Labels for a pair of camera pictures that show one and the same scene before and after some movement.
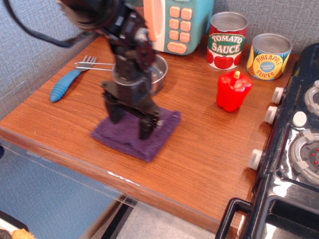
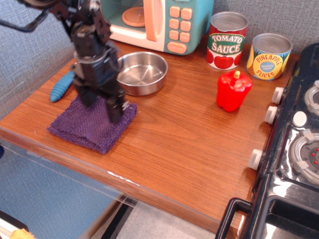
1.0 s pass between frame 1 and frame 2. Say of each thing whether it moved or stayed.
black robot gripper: moved
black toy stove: stayed
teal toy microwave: stayed
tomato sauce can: stayed
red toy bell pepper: stayed
